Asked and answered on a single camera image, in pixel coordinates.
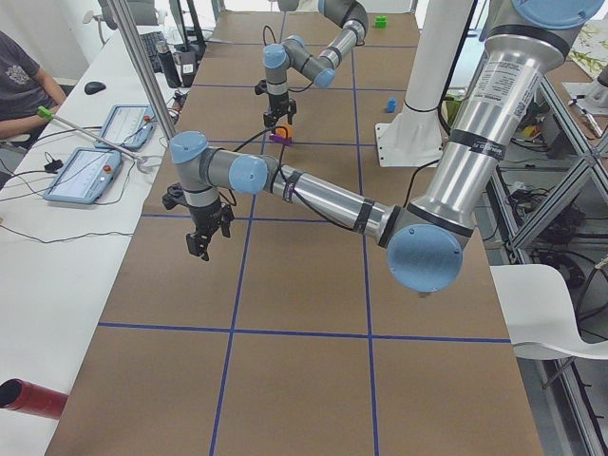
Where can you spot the far teach pendant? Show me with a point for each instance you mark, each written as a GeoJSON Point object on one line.
{"type": "Point", "coordinates": [129, 125]}

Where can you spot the black computer mouse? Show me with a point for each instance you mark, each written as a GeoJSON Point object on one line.
{"type": "Point", "coordinates": [94, 87]}

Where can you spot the orange trapezoid block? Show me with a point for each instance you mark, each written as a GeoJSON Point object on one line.
{"type": "Point", "coordinates": [285, 131]}

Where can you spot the aluminium frame post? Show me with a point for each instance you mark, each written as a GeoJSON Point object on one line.
{"type": "Point", "coordinates": [134, 47]}

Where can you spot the white camera mast base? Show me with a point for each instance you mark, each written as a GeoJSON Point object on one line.
{"type": "Point", "coordinates": [414, 136]}

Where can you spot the red cylinder bottle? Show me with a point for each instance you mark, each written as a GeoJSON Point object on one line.
{"type": "Point", "coordinates": [25, 397]}

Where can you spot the green two-stud block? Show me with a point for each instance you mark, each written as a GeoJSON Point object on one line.
{"type": "Point", "coordinates": [380, 22]}

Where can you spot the teach pendant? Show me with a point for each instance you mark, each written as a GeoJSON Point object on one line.
{"type": "Point", "coordinates": [129, 125]}
{"type": "Point", "coordinates": [85, 176]}

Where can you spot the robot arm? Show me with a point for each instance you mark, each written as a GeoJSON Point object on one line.
{"type": "Point", "coordinates": [277, 58]}
{"type": "Point", "coordinates": [425, 237]}

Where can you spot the black keyboard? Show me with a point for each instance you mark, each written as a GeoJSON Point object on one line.
{"type": "Point", "coordinates": [149, 43]}

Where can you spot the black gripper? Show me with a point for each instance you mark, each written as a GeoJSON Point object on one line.
{"type": "Point", "coordinates": [207, 215]}
{"type": "Point", "coordinates": [276, 103]}

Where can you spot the seated person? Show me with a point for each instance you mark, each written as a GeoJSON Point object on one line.
{"type": "Point", "coordinates": [25, 86]}

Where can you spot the purple trapezoid block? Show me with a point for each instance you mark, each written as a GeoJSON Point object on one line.
{"type": "Point", "coordinates": [280, 139]}

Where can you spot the metal rod green tip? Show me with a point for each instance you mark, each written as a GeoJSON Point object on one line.
{"type": "Point", "coordinates": [142, 162]}

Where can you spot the near teach pendant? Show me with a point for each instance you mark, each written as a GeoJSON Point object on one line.
{"type": "Point", "coordinates": [85, 176]}

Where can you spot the black water bottle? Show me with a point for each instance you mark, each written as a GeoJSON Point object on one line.
{"type": "Point", "coordinates": [168, 66]}

